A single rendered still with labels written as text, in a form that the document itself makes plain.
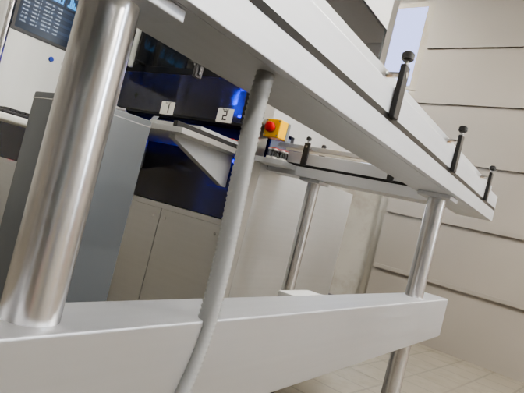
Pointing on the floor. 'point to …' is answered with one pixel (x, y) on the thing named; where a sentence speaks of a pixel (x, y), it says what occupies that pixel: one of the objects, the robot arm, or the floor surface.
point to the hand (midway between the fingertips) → (197, 72)
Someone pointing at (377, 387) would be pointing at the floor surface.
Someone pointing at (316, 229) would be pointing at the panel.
